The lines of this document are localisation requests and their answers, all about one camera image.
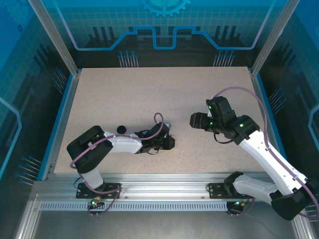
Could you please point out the black earbud charging case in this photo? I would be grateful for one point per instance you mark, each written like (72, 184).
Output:
(121, 129)

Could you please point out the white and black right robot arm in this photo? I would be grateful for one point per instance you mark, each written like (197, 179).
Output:
(269, 159)

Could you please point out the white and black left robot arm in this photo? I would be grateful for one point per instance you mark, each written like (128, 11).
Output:
(124, 144)

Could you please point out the blue table edge strip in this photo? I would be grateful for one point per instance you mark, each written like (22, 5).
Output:
(274, 124)
(59, 112)

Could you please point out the grey metal base tray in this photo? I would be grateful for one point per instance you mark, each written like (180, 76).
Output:
(162, 226)

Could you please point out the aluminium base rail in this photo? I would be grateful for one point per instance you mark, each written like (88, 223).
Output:
(162, 184)

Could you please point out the aluminium side rail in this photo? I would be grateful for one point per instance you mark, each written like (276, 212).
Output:
(66, 112)
(257, 79)

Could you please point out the aluminium frame post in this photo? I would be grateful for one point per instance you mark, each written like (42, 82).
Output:
(56, 37)
(274, 37)

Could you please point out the aluminium frame beam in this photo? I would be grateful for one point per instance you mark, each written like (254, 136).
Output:
(302, 231)
(25, 219)

